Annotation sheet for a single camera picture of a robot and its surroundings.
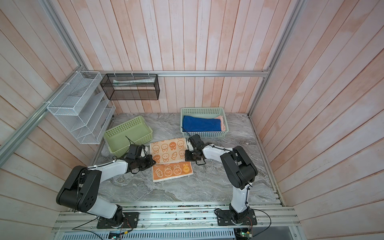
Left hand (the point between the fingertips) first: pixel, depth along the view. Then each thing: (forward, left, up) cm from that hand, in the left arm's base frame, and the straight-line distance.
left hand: (156, 164), depth 92 cm
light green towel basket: (+20, +30, -1) cm, 36 cm away
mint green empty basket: (+45, -37, +2) cm, 58 cm away
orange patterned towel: (+6, -8, 0) cm, 10 cm away
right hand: (+5, -19, -1) cm, 19 cm away
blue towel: (+30, -26, +4) cm, 40 cm away
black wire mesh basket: (+48, +21, +23) cm, 58 cm away
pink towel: (+28, -46, +4) cm, 54 cm away
